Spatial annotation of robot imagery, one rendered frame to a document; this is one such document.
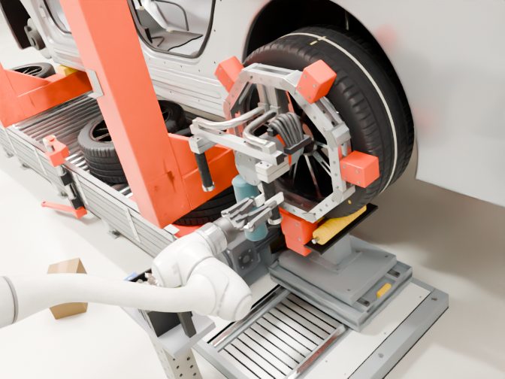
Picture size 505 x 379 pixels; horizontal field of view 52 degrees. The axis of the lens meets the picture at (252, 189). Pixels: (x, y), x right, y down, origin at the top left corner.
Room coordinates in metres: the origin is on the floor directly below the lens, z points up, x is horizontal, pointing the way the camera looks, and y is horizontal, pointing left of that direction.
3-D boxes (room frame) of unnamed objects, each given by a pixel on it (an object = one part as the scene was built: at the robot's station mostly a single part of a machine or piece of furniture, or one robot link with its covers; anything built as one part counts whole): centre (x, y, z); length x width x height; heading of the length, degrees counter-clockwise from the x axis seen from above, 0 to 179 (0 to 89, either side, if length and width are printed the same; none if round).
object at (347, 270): (1.66, -0.28, 0.32); 0.40 x 0.30 x 0.28; 35
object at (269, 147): (1.41, -0.10, 1.03); 0.19 x 0.18 x 0.11; 125
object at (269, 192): (1.29, -0.05, 0.83); 0.04 x 0.04 x 0.16
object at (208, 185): (1.57, 0.15, 0.83); 0.04 x 0.04 x 0.16
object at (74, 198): (2.76, 1.07, 0.30); 0.09 x 0.05 x 0.50; 35
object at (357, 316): (1.66, -0.28, 0.13); 0.50 x 0.36 x 0.10; 35
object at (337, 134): (1.57, -0.14, 0.85); 0.54 x 0.07 x 0.54; 35
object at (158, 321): (1.33, 0.39, 0.51); 0.20 x 0.14 x 0.13; 27
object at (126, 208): (2.87, 1.07, 0.28); 2.47 x 0.09 x 0.22; 35
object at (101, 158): (2.95, 0.63, 0.39); 0.66 x 0.66 x 0.24
